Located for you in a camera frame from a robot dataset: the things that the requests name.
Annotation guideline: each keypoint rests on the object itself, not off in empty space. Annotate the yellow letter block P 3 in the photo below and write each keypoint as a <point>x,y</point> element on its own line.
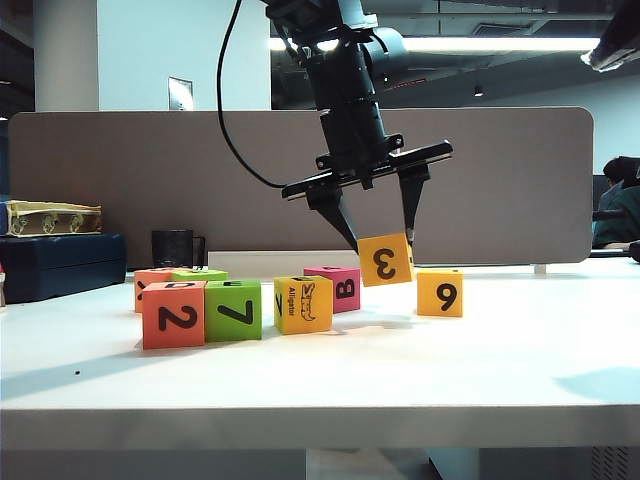
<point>385,262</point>

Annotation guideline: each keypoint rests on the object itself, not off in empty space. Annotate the red LED sign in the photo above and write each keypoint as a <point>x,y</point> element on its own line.
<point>415,83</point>

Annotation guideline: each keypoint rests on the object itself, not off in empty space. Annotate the white table leg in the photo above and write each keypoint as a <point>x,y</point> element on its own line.
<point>455,465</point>

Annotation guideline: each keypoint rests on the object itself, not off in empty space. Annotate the orange letter block Y 3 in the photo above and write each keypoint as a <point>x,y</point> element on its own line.
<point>150,275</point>

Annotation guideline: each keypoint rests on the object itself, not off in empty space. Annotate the white divider panel foot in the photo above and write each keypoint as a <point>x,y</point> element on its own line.
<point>540,269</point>

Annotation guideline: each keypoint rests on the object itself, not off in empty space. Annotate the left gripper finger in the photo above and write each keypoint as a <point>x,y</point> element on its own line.
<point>335,210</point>
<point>412,190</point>

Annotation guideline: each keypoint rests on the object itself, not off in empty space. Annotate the seated person in dark top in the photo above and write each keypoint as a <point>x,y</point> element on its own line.
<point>617,210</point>

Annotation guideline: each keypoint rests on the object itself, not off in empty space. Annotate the yellow letter block A 9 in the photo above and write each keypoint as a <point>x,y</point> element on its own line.
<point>442,295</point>

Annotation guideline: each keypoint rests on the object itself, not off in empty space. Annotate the black mug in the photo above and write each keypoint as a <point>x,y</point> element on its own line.
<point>172,247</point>

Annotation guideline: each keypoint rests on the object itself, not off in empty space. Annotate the yellow letter block alligator E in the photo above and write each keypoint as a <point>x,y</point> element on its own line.
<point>305,305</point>

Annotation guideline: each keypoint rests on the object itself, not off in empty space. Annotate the grey cabinet with vent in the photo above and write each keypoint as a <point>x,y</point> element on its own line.
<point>540,465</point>

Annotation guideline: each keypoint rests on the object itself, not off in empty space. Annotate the dark blue case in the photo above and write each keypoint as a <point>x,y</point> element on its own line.
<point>60,265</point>

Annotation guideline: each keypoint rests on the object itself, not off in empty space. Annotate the orange letter block D 2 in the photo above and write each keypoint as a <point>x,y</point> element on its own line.
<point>172,320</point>

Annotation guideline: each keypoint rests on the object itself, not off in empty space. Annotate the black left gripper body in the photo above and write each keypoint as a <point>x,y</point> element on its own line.
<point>357,145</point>

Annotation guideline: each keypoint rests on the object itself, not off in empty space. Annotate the yellow printed box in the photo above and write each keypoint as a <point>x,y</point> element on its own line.
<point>55,220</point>

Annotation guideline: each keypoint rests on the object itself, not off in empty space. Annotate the small ceiling lamp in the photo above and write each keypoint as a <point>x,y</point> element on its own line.
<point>478,92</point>

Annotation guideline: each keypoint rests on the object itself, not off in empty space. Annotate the green letter block E 7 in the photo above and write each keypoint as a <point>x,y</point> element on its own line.
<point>232,315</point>

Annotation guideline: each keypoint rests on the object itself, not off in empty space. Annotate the red letter block B 4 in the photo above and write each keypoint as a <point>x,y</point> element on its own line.
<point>345,292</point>

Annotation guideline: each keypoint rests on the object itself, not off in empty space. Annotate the green letter block D 3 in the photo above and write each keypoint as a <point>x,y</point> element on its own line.
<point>200,275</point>

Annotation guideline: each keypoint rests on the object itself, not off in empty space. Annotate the long beige box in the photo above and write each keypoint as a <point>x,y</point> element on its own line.
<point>275,260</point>

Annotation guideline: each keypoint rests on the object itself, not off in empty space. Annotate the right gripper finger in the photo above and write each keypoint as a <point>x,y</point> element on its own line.
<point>624,50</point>
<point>617,30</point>

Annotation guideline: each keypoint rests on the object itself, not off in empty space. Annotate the small wall sign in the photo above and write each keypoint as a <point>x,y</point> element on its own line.
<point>180,92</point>

